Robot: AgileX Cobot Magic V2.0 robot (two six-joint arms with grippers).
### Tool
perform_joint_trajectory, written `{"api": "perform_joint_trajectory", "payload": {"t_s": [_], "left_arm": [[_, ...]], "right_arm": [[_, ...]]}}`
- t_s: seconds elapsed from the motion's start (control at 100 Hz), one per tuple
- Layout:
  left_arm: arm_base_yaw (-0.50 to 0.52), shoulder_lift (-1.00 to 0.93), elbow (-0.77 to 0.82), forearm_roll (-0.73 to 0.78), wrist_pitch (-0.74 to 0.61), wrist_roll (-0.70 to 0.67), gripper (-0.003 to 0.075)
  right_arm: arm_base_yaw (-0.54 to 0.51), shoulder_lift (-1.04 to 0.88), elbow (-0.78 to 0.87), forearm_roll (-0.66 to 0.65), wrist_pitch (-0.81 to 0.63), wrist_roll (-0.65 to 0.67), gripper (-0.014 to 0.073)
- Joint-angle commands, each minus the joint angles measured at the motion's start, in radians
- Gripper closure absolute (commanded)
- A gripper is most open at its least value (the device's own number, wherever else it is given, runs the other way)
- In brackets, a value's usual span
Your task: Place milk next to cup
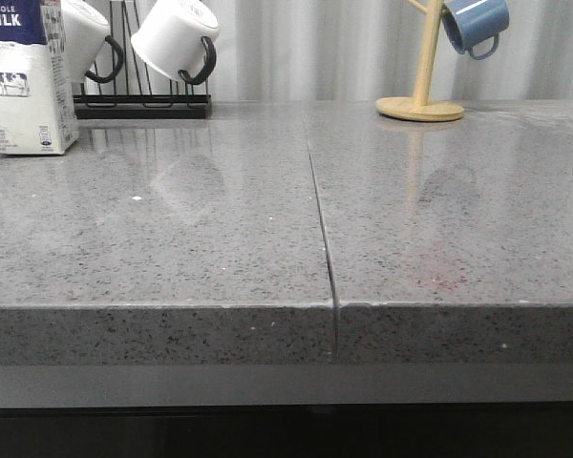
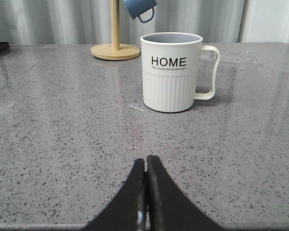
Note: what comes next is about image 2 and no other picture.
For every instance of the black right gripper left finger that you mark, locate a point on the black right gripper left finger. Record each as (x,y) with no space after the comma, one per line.
(125,212)

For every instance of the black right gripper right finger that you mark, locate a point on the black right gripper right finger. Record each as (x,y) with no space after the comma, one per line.
(169,207)

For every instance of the cream HOME mug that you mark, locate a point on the cream HOME mug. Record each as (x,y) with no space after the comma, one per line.
(170,63)

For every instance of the wooden mug tree stand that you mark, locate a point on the wooden mug tree stand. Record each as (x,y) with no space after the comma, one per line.
(115,51)

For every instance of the blue enamel mug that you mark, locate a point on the blue enamel mug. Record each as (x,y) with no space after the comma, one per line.
(136,8)

